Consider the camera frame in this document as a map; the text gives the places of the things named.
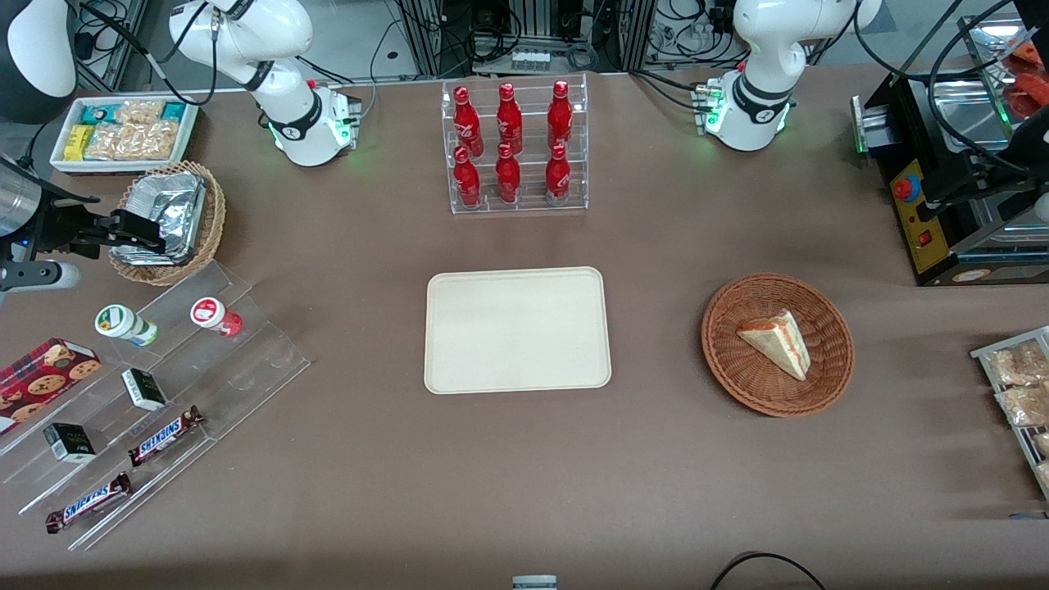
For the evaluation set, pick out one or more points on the grey cylindrical object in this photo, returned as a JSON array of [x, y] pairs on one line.
[[534, 583]]

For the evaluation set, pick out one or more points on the red gum bottle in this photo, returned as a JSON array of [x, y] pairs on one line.
[[211, 314]]

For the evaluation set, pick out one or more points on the clear acrylic bottle rack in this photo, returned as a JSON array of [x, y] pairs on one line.
[[533, 205]]

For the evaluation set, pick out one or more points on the blue tape strip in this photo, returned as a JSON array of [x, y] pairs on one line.
[[1031, 516]]

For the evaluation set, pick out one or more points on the beige plastic tray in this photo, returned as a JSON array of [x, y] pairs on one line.
[[516, 330]]

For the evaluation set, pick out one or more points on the tray of packaged snacks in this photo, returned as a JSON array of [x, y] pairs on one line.
[[983, 354]]

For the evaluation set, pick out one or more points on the wrapped triangle sandwich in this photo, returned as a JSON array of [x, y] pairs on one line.
[[778, 342]]

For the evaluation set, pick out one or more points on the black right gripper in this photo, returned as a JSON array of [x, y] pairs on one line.
[[59, 227]]

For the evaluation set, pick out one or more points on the snickers chocolate bar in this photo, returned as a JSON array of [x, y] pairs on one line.
[[88, 502], [164, 436]]

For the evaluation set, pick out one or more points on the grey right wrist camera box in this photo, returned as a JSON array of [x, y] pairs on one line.
[[41, 275]]

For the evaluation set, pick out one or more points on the aluminium foil container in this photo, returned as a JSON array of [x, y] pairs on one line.
[[168, 215]]

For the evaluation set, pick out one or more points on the clear cracker snack bag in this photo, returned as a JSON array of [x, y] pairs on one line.
[[108, 142], [139, 111], [154, 140]]

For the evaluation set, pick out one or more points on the white power strip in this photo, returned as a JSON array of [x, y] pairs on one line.
[[529, 61]]

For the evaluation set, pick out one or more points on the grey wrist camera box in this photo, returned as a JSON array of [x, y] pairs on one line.
[[1042, 208], [41, 275]]

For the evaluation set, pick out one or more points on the red cola bottle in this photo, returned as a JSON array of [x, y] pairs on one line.
[[560, 115], [467, 123], [508, 176], [467, 180], [509, 119], [558, 176]]

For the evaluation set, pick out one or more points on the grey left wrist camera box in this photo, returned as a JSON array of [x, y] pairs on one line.
[[1042, 208]]

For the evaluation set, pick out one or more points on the small dark green box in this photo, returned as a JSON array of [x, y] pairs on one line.
[[69, 442], [144, 390]]

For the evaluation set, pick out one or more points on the clear acrylic stepped shelf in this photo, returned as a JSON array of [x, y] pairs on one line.
[[246, 360]]

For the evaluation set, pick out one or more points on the clear bag of crackers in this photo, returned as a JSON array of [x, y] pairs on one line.
[[1044, 475], [1020, 365], [1042, 444], [1026, 406]]

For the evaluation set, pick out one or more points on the light wicker basket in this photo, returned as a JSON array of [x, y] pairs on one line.
[[215, 215]]

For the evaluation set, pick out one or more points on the red cookie box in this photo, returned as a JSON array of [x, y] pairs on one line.
[[41, 378]]

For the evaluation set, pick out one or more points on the black food warmer cabinet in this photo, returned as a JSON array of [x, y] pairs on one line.
[[924, 246]]

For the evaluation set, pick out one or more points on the white rectangular snack bin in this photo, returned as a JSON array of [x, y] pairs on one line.
[[61, 164]]

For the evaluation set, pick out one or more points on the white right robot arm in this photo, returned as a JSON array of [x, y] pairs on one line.
[[288, 123]]

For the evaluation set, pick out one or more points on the yellow snack pack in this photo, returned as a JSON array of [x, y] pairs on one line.
[[79, 142]]

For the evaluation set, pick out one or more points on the teal snack pack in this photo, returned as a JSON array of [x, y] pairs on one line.
[[173, 111], [97, 113]]

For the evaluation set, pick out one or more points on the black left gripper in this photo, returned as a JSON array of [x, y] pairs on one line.
[[977, 175]]

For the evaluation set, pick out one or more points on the green gum bottle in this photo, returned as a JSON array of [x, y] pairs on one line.
[[123, 324]]

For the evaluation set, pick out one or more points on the brown round wicker basket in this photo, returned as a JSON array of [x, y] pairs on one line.
[[737, 377]]

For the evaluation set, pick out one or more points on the red wrapped food item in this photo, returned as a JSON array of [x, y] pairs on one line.
[[1033, 86]]

